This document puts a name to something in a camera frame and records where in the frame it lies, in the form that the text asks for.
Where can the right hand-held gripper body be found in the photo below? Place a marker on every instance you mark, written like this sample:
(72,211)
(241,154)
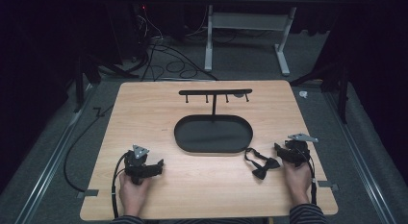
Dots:
(298,152)

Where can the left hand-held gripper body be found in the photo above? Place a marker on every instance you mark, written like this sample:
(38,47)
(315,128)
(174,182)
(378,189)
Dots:
(136,168)

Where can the black bow tie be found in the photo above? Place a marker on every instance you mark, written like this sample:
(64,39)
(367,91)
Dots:
(267,163)

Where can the black hook rack with tray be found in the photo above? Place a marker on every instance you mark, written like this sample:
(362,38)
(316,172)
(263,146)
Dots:
(213,134)

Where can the person's right hand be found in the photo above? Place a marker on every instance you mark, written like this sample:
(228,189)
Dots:
(297,182)

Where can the person's left hand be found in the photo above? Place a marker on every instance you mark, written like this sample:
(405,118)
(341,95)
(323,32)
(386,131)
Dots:
(132,195)

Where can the grey tape strip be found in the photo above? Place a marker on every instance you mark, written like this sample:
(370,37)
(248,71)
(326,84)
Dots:
(327,185)
(87,193)

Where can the crumpled white scrap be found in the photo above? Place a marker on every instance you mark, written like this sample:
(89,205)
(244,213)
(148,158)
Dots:
(303,94)

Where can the black metal stand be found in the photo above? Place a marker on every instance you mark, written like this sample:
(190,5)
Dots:
(343,95)
(79,86)

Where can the metal floor rail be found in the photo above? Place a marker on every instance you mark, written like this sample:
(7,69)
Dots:
(359,156)
(54,156)

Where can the white metal desk frame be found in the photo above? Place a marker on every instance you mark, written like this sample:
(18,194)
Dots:
(247,21)

